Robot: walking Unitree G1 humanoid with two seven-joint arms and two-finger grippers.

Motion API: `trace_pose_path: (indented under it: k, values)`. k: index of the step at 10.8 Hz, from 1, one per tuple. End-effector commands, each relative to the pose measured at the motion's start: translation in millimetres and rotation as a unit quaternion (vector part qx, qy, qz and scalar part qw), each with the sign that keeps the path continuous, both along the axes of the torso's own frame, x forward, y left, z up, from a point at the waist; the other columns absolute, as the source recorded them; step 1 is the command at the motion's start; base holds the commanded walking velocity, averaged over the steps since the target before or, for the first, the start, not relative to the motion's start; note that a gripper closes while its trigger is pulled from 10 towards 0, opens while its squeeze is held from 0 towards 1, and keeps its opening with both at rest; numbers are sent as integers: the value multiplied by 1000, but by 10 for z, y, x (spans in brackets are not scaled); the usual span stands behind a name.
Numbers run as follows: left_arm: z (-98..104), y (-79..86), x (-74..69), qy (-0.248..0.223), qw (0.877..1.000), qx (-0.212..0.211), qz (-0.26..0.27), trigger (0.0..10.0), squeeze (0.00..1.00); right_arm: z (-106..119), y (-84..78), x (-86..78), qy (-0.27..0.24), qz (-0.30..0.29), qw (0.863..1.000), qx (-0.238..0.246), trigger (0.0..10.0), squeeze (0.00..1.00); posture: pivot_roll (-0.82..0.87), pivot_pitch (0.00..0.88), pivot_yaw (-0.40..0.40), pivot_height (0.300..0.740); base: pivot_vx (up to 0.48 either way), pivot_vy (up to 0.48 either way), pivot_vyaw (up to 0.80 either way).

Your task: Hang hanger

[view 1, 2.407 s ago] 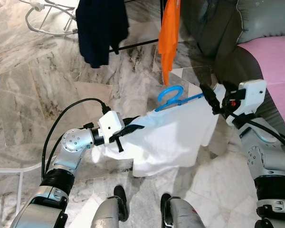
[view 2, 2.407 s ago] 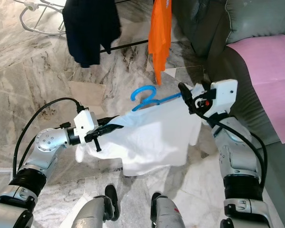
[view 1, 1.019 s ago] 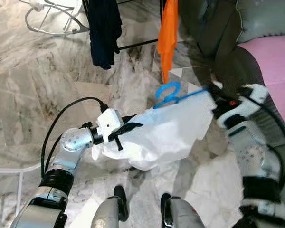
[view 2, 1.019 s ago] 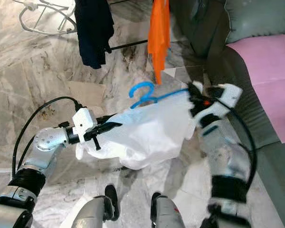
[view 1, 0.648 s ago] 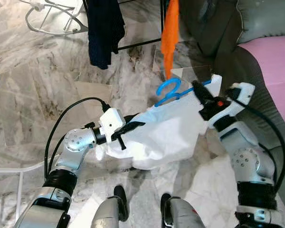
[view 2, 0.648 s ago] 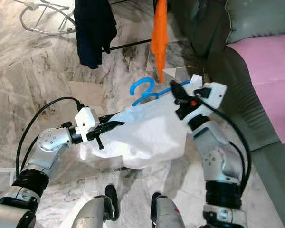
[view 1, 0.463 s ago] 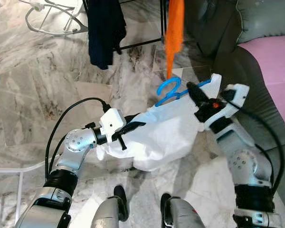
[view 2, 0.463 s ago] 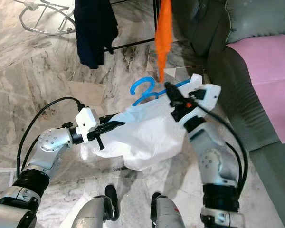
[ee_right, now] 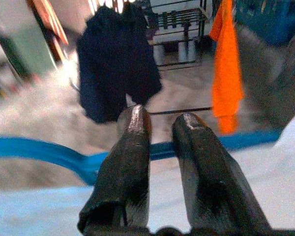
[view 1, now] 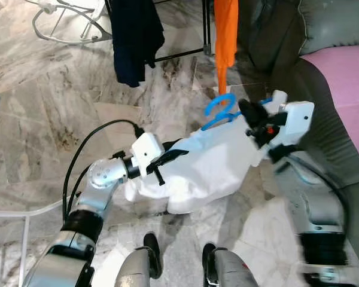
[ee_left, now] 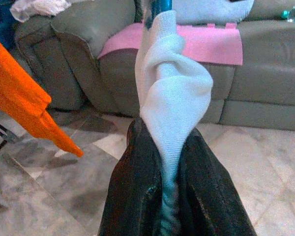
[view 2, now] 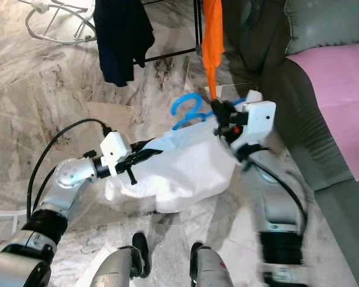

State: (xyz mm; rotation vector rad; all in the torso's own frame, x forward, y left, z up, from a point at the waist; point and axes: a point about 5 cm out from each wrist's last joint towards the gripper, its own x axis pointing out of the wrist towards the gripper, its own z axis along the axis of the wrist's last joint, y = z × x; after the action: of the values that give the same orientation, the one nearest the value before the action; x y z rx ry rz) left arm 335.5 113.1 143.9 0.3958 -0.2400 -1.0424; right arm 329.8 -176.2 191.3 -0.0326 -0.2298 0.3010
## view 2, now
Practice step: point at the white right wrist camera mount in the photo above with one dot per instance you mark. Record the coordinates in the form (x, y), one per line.
(258, 116)

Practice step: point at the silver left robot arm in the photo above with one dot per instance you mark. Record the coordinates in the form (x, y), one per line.
(72, 176)

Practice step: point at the white baby bouncer frame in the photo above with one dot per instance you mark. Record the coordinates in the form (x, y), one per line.
(40, 7)

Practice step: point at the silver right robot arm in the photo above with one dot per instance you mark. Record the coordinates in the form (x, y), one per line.
(272, 203)

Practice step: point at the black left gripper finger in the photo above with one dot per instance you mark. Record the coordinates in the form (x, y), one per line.
(146, 156)
(130, 177)

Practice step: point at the orange garment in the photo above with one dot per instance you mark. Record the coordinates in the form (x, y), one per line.
(212, 36)

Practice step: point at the silver robot leg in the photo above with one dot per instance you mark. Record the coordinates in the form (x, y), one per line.
(212, 272)
(119, 272)

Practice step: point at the silver right robot leg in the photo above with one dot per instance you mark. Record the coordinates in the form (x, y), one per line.
(212, 272)

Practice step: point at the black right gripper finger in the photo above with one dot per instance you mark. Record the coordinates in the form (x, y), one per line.
(222, 110)

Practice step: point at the silver left robot leg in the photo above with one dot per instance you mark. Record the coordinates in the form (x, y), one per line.
(119, 272)

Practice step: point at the blue plastic clothes hanger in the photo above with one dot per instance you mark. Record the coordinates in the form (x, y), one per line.
(188, 97)

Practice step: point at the white shirt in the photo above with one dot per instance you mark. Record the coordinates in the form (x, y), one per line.
(179, 167)

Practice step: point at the black metal drying rack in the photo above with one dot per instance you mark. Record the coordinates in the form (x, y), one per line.
(197, 27)

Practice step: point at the navy blue garment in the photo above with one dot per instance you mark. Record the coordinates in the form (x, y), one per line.
(119, 42)

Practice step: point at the pink blanket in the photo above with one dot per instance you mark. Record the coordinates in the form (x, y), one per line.
(335, 101)

